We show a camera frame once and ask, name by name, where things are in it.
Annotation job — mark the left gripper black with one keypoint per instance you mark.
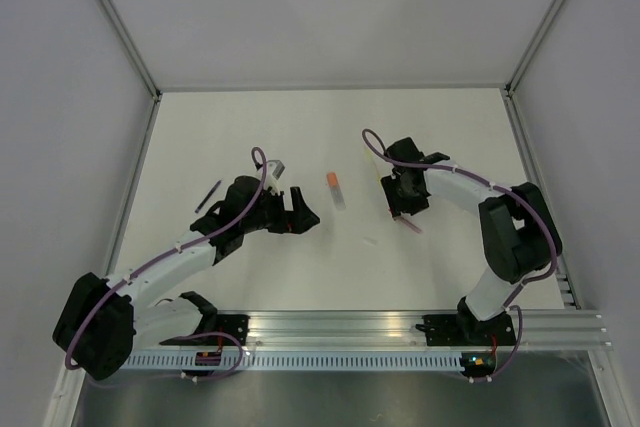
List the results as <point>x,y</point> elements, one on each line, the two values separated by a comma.
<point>293,222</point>

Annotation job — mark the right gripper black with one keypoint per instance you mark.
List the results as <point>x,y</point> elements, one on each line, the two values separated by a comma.
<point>396,205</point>

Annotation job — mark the red pink pen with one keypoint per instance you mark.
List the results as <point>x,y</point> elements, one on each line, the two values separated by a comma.
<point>411,225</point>

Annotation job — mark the orange highlighter pen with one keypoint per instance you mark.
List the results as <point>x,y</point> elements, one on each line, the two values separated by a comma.
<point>335,191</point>

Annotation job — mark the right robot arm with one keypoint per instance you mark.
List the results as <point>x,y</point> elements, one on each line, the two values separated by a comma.
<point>520,241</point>

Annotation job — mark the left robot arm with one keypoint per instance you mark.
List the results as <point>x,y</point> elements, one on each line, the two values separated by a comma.
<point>105,319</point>

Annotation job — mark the yellow pen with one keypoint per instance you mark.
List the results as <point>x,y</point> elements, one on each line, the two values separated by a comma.
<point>373,164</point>

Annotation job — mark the purple ink refill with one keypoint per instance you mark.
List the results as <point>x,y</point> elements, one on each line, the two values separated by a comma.
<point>208,196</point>

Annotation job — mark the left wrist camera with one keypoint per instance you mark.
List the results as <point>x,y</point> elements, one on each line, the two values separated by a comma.
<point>274,170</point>

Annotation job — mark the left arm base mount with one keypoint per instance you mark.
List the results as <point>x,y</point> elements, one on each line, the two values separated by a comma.
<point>234,325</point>

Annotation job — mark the right frame post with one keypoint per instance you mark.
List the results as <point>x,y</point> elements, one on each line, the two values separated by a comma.
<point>541,32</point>

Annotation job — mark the frame post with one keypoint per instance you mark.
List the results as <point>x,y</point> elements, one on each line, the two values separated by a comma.
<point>117,25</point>
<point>541,32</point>

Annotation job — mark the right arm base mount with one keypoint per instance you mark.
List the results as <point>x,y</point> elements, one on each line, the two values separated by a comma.
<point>452,330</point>

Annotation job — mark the slotted cable duct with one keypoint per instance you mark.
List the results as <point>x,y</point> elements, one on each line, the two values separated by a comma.
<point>296,361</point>

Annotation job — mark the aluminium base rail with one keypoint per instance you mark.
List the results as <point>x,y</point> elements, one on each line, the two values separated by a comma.
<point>543,330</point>

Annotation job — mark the left frame post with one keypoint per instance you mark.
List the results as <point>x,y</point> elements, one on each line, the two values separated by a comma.
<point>117,25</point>

